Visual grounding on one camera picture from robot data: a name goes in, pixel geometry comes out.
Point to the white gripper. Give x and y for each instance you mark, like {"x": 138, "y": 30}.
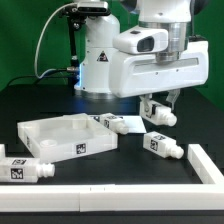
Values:
{"x": 134, "y": 75}

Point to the white square tabletop part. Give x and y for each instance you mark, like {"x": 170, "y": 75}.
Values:
{"x": 66, "y": 137}

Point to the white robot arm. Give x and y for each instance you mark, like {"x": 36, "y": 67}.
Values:
{"x": 156, "y": 55}

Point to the white marker sheet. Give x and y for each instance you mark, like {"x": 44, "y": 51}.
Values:
{"x": 134, "y": 123}

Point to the white left fence stub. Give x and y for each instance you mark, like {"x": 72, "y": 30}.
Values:
{"x": 2, "y": 151}

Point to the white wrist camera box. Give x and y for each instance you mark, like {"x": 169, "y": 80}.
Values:
{"x": 140, "y": 40}

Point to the white right fence wall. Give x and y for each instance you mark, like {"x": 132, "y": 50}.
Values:
{"x": 204, "y": 167}

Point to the white fence wall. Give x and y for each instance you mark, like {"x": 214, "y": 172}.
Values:
{"x": 204, "y": 167}
{"x": 92, "y": 198}

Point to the white front fence wall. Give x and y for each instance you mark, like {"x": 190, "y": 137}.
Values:
{"x": 92, "y": 198}

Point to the grey camera on stand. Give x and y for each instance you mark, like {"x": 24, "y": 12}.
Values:
{"x": 93, "y": 8}

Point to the black camera stand pole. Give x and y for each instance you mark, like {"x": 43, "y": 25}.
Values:
{"x": 74, "y": 24}

